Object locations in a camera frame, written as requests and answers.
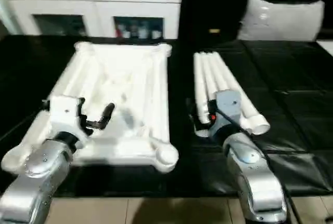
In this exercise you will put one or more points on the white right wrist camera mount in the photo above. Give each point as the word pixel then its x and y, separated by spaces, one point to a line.
pixel 229 104

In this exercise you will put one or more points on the white flat panel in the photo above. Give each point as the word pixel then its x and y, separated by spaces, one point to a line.
pixel 327 47

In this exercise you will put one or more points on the white plastic table top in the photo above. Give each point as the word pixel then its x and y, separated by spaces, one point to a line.
pixel 119 83

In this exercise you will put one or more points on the black work mat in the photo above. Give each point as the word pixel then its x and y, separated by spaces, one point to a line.
pixel 291 104

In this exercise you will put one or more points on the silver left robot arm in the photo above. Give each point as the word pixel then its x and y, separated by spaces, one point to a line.
pixel 36 177

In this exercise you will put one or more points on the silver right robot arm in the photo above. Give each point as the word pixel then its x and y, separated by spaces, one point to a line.
pixel 255 177

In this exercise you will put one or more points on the grey cushion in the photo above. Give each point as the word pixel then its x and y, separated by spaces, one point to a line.
pixel 281 18

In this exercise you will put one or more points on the black furniture with yellow label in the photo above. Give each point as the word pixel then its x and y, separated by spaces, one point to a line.
pixel 208 5

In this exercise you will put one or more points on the white plastic table leg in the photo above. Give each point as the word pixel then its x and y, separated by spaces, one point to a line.
pixel 244 104
pixel 218 76
pixel 199 83
pixel 208 76

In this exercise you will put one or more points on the white glass-door cabinet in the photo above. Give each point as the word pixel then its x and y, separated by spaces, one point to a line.
pixel 62 0

